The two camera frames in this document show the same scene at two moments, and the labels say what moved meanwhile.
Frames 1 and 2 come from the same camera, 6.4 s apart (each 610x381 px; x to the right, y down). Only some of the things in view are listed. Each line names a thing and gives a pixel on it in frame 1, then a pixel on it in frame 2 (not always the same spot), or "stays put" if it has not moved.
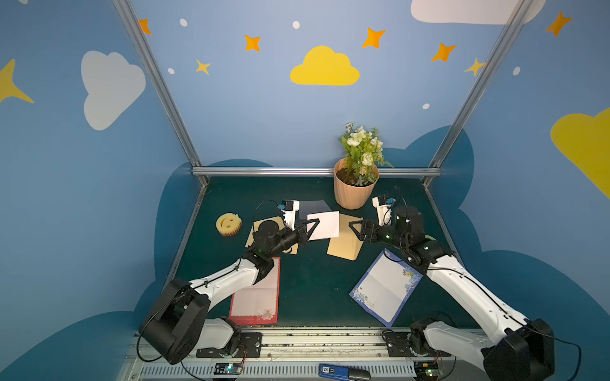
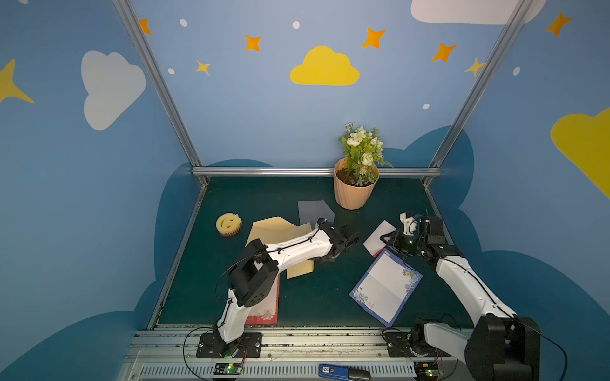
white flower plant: [363, 152] stays put
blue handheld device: [343, 373] stays put
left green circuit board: [228, 368] stays put
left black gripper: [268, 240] → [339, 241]
